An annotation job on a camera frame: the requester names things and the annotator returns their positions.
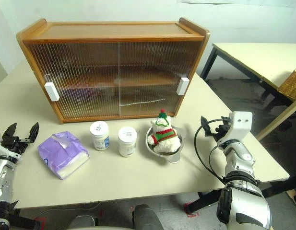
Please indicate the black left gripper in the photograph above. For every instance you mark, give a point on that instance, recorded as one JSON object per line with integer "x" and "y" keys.
{"x": 14, "y": 145}

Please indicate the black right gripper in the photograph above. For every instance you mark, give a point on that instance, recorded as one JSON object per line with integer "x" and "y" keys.
{"x": 222, "y": 130}

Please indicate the purple tissue pack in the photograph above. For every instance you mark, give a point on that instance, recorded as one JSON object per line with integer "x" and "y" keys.
{"x": 59, "y": 153}

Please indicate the white plush toy with sweater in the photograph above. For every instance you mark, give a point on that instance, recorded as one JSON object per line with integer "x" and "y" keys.
{"x": 165, "y": 143}

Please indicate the white-lidded mayonnaise jar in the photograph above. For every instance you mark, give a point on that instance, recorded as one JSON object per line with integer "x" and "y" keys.
{"x": 126, "y": 146}
{"x": 99, "y": 140}

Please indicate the ribbed clear sliding door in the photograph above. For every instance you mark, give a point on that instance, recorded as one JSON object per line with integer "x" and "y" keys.
{"x": 150, "y": 67}
{"x": 78, "y": 72}

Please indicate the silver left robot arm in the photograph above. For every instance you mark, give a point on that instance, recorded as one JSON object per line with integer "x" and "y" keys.
{"x": 3, "y": 182}

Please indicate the wooden cabinet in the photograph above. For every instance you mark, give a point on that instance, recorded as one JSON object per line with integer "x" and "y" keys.
{"x": 109, "y": 31}

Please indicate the black table leg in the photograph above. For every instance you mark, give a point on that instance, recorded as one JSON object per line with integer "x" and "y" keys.
{"x": 205, "y": 197}
{"x": 282, "y": 187}

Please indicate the cream table with black legs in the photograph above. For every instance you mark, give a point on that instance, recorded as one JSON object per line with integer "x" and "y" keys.
{"x": 258, "y": 57}

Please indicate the wicker basket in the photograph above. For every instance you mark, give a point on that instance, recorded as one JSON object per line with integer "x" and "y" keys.
{"x": 291, "y": 83}

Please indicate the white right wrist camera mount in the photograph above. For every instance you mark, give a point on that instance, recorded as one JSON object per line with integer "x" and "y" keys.
{"x": 241, "y": 124}

